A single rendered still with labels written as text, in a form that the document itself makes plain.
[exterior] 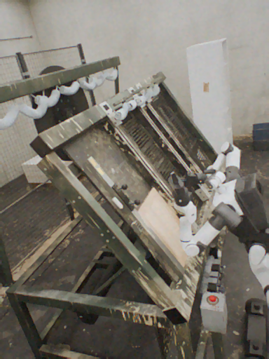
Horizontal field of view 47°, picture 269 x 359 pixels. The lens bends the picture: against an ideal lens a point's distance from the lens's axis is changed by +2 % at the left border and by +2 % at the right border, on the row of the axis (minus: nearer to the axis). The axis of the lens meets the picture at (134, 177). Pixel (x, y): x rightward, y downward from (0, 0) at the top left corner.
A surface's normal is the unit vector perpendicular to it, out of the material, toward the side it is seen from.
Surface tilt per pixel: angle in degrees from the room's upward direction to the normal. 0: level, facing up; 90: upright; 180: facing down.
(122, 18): 90
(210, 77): 90
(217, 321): 90
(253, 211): 90
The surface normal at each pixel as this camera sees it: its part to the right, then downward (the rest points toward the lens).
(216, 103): -0.39, 0.44
